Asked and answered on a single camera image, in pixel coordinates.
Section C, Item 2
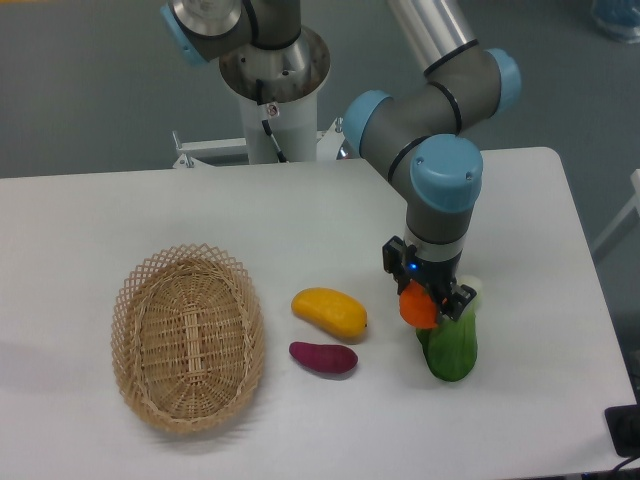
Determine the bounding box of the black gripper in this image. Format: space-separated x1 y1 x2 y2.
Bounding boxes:
382 236 476 321

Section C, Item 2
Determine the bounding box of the orange fruit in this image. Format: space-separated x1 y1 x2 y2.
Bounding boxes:
399 281 438 330

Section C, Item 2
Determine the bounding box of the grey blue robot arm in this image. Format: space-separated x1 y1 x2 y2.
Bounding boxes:
161 1 521 321

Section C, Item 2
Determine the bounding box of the green bok choy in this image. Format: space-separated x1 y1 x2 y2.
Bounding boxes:
415 275 483 382

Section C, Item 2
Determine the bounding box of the yellow mango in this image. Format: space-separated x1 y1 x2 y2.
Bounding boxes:
291 287 368 340

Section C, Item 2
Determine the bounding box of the purple sweet potato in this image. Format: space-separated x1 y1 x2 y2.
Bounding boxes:
289 341 359 375

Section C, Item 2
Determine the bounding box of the black device at table edge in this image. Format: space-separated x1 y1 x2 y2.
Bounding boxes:
604 405 639 457

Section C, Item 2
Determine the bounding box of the woven wicker basket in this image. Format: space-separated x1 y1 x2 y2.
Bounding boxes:
111 244 265 434

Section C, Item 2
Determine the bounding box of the blue object in corner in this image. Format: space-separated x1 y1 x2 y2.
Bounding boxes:
591 0 639 44

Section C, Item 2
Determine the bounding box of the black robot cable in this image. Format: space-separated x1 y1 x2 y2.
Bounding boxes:
255 78 289 164

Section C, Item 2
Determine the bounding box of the white frame at right edge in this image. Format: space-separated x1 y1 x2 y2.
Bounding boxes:
591 169 639 263

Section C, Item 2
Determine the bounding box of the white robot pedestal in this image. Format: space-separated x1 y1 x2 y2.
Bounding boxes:
171 25 351 169

